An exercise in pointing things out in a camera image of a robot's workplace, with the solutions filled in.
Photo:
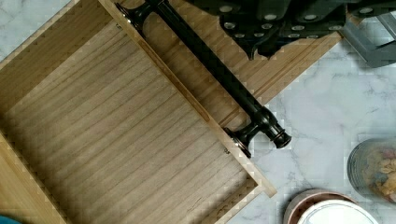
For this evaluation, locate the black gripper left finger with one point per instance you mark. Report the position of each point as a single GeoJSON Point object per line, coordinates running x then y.
{"type": "Point", "coordinates": [253, 34]}

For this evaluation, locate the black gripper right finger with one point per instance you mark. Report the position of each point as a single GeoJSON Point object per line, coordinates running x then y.
{"type": "Point", "coordinates": [304, 22]}

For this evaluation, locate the black drawer handle bar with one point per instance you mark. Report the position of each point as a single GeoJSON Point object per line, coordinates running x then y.
{"type": "Point", "coordinates": [261, 118]}

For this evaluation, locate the wooden drawer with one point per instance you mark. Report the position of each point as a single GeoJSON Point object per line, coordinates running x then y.
{"type": "Point", "coordinates": [111, 132]}

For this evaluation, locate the bamboo cutting board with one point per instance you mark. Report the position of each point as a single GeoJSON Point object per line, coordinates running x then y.
{"type": "Point", "coordinates": [264, 78]}

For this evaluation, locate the silver toaster oven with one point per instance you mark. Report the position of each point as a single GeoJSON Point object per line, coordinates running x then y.
{"type": "Point", "coordinates": [376, 50]}

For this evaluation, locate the clear cereal jar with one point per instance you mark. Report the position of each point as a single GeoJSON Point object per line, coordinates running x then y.
{"type": "Point", "coordinates": [371, 170]}

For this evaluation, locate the white bowl with pink rim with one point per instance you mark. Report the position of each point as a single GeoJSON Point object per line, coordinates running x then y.
{"type": "Point", "coordinates": [321, 206]}

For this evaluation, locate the blue round plate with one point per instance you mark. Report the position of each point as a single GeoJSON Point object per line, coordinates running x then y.
{"type": "Point", "coordinates": [8, 220]}

